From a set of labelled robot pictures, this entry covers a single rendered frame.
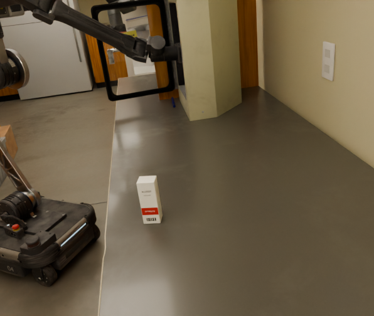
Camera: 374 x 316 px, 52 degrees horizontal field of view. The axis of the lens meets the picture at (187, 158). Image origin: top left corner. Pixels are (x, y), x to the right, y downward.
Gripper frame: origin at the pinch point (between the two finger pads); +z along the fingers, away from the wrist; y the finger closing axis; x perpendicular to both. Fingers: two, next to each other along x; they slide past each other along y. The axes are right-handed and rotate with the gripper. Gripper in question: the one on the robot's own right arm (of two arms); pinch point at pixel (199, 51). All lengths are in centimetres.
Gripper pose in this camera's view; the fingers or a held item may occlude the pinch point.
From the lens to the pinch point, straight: 160.9
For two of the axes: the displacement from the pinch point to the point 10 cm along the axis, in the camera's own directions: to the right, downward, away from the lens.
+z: 9.8, -1.1, 1.4
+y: -1.7, -3.8, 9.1
